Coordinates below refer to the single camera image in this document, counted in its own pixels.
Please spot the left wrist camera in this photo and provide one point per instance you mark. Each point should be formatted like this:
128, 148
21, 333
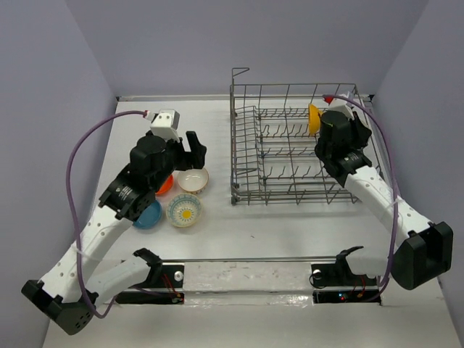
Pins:
164, 123

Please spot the yellow bowl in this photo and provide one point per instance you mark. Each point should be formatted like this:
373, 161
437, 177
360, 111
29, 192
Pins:
314, 115

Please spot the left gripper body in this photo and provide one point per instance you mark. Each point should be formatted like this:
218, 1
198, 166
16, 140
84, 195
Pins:
175, 160

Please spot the metal rail bar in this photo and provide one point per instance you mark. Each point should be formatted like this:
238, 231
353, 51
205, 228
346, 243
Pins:
257, 259

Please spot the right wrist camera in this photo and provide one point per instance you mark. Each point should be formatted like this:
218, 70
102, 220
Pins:
339, 105

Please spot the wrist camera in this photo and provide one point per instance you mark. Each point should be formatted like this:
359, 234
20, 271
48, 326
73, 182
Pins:
164, 123
339, 105

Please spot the patterned sunflower bowl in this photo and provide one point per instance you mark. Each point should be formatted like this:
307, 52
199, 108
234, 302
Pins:
184, 210

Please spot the white bowl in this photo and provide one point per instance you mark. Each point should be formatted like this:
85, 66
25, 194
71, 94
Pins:
193, 181

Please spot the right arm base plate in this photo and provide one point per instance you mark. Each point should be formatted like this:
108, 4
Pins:
334, 286

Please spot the blue bowl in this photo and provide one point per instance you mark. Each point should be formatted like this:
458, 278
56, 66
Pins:
149, 217

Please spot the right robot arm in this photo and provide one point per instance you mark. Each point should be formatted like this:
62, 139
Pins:
419, 250

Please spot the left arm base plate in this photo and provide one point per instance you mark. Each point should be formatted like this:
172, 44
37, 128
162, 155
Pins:
163, 289

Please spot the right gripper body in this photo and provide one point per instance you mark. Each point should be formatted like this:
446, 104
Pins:
357, 135

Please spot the grey wire dish rack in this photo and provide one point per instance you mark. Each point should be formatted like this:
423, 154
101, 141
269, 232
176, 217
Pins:
273, 156

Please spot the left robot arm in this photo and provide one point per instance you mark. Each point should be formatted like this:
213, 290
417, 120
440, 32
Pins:
69, 293

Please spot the orange bowl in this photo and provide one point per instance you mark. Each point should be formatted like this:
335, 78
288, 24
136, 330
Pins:
166, 186

